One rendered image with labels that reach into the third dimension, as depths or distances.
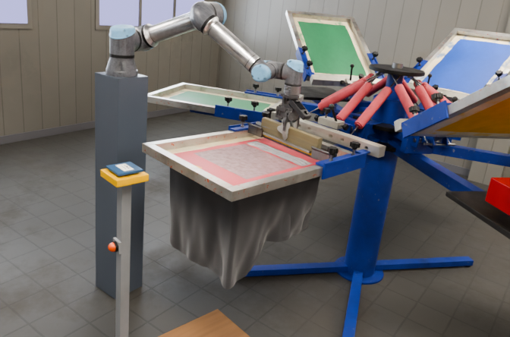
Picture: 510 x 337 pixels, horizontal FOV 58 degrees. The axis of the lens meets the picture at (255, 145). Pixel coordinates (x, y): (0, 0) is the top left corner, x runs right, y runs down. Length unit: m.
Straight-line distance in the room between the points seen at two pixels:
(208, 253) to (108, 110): 0.86
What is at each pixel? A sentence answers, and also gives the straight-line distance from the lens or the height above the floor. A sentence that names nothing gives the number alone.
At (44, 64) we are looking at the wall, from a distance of 5.29.
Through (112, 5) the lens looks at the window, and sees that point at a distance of 5.66.
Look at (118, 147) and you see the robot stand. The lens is 2.33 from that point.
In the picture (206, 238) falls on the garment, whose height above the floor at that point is 0.68.
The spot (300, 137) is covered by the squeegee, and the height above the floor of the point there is 1.05.
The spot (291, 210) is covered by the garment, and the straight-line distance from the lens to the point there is 1.96.
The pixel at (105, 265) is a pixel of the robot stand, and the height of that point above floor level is 0.17.
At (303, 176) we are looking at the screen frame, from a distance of 1.82.
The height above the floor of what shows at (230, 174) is 0.96.
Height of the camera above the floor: 1.61
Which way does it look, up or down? 17 degrees down
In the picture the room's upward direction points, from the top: 6 degrees clockwise
